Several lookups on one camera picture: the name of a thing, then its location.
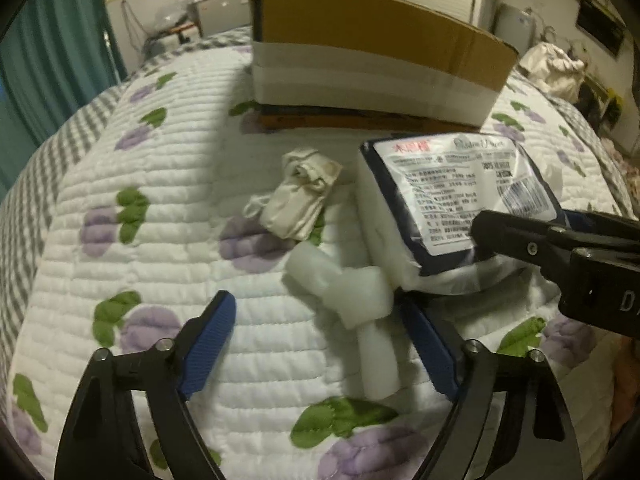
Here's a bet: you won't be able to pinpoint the white floral quilted bedspread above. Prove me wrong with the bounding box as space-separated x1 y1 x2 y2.
10 42 633 480

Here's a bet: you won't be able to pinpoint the dark framed wall picture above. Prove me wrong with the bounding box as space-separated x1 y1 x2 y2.
575 0 627 55

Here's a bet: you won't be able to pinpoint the cardboard box with white band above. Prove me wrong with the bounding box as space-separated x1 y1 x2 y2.
249 0 521 129

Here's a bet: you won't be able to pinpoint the teal curtain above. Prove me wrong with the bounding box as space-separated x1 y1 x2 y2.
0 0 128 196

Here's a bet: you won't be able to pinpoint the cluttered desk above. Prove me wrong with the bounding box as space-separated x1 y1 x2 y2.
142 0 252 58

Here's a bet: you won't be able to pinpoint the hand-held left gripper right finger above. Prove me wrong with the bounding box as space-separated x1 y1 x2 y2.
399 292 584 480

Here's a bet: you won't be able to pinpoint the rolled cream socks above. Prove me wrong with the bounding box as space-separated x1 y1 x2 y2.
243 147 344 242

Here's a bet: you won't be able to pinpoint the beige clothes pile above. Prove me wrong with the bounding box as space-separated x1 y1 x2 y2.
518 41 587 103

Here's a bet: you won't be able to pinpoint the dark flat board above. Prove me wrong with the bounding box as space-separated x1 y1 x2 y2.
258 104 473 134

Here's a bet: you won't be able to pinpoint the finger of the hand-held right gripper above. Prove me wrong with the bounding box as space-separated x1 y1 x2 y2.
550 210 640 256
471 209 577 282

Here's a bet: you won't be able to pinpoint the white appliance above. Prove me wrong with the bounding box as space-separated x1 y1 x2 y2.
494 2 540 55

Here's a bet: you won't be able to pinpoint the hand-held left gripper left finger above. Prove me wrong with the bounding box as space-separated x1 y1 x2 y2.
54 290 237 480

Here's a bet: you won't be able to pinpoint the navy white tissue pack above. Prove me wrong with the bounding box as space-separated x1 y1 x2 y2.
357 132 572 295

